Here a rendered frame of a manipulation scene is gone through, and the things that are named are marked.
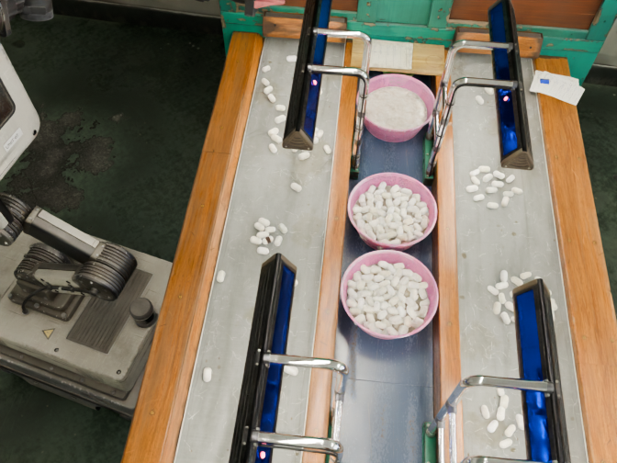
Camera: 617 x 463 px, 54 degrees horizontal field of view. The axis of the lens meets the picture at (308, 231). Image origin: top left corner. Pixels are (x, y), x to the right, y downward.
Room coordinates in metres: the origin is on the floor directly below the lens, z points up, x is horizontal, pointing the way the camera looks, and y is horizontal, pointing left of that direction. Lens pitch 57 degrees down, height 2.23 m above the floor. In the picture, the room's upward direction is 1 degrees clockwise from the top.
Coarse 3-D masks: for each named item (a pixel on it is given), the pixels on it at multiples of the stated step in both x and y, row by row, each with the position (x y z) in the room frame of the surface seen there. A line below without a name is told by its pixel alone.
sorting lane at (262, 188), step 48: (288, 48) 1.75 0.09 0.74; (336, 48) 1.76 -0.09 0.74; (288, 96) 1.50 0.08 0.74; (336, 96) 1.51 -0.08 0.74; (240, 192) 1.09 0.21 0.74; (288, 192) 1.10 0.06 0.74; (240, 240) 0.92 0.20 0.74; (288, 240) 0.92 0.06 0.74; (240, 288) 0.76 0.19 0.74; (240, 336) 0.62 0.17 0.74; (288, 336) 0.62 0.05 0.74; (192, 384) 0.49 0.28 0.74; (240, 384) 0.49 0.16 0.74; (288, 384) 0.49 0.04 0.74; (192, 432) 0.37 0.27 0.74; (288, 432) 0.38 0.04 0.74
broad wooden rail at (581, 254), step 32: (544, 64) 1.67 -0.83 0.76; (544, 96) 1.51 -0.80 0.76; (544, 128) 1.37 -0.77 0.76; (576, 128) 1.37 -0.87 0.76; (576, 160) 1.23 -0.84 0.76; (576, 192) 1.11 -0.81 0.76; (576, 224) 0.99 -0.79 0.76; (576, 256) 0.88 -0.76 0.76; (576, 288) 0.77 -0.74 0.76; (608, 288) 0.78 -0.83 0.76; (576, 320) 0.68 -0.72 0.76; (608, 320) 0.68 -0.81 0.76; (576, 352) 0.59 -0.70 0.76; (608, 352) 0.59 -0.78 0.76; (608, 384) 0.51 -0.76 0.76; (608, 416) 0.43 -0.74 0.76; (608, 448) 0.35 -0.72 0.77
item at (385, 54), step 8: (376, 40) 1.76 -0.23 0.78; (384, 40) 1.76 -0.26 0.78; (376, 48) 1.72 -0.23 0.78; (384, 48) 1.72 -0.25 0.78; (392, 48) 1.72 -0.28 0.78; (400, 48) 1.72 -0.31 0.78; (408, 48) 1.72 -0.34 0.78; (376, 56) 1.67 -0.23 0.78; (384, 56) 1.67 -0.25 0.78; (392, 56) 1.68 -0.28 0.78; (400, 56) 1.68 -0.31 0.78; (408, 56) 1.68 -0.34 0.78; (376, 64) 1.63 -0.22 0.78; (384, 64) 1.63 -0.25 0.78; (392, 64) 1.63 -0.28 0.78; (400, 64) 1.63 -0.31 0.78; (408, 64) 1.64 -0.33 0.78
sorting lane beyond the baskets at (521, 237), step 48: (528, 96) 1.53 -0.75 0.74; (480, 144) 1.31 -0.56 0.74; (480, 192) 1.12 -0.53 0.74; (528, 192) 1.12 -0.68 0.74; (480, 240) 0.94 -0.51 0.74; (528, 240) 0.94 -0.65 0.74; (480, 288) 0.78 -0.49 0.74; (480, 336) 0.64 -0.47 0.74; (576, 384) 0.51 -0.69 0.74; (480, 432) 0.39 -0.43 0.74; (576, 432) 0.39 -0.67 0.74
